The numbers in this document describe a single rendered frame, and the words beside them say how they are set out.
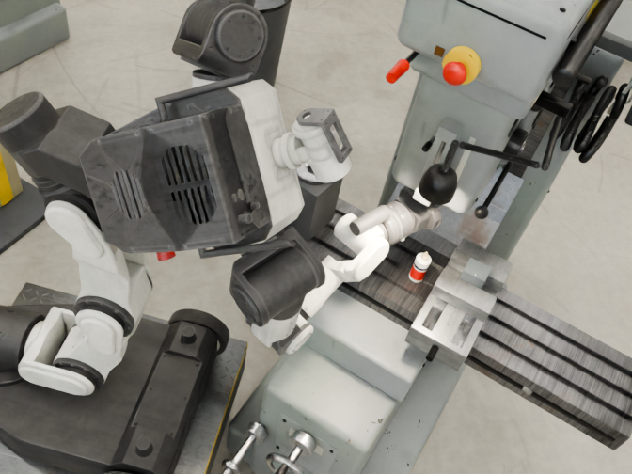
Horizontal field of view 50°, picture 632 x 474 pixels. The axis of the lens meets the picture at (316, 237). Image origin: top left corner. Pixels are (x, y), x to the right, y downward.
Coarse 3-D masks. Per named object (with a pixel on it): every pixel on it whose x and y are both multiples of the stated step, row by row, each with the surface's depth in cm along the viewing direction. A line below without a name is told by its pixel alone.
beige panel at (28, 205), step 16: (0, 144) 276; (0, 160) 280; (0, 176) 285; (16, 176) 294; (0, 192) 289; (16, 192) 299; (32, 192) 303; (0, 208) 295; (16, 208) 296; (32, 208) 297; (0, 224) 289; (16, 224) 291; (32, 224) 292; (0, 240) 284; (16, 240) 288
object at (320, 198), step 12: (300, 168) 176; (300, 180) 175; (312, 180) 174; (312, 192) 173; (324, 192) 175; (336, 192) 182; (312, 204) 175; (324, 204) 180; (336, 204) 188; (300, 216) 181; (312, 216) 178; (324, 216) 186; (300, 228) 184; (312, 228) 183
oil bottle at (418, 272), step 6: (426, 252) 176; (420, 258) 177; (426, 258) 177; (414, 264) 180; (420, 264) 177; (426, 264) 177; (414, 270) 180; (420, 270) 179; (426, 270) 180; (414, 276) 182; (420, 276) 181
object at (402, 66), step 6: (414, 54) 120; (402, 60) 118; (408, 60) 119; (396, 66) 117; (402, 66) 117; (408, 66) 118; (390, 72) 115; (396, 72) 116; (402, 72) 117; (390, 78) 115; (396, 78) 115
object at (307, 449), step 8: (296, 432) 181; (296, 440) 178; (304, 440) 178; (312, 440) 179; (296, 448) 179; (304, 448) 179; (312, 448) 179; (272, 456) 174; (280, 456) 173; (296, 456) 178; (272, 464) 177; (280, 464) 175; (288, 464) 171; (296, 464) 172; (280, 472) 170; (288, 472) 175; (296, 472) 172
